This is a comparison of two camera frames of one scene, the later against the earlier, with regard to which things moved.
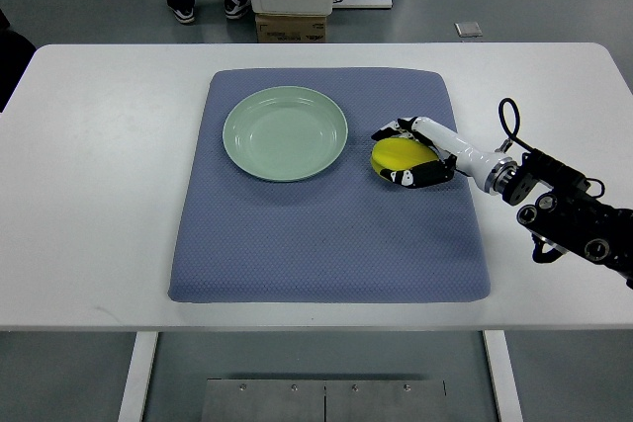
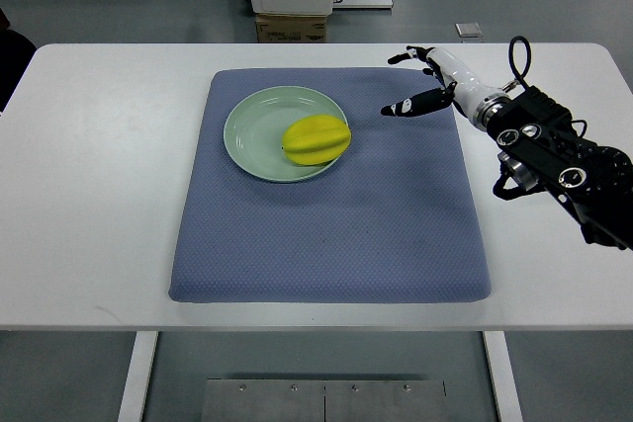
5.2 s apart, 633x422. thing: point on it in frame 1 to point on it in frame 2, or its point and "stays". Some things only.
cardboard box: (272, 28) stays
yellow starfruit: (393, 153) to (316, 139)
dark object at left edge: (16, 53) stays
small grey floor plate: (468, 30) stays
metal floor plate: (325, 400) stays
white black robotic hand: (490, 172) to (469, 97)
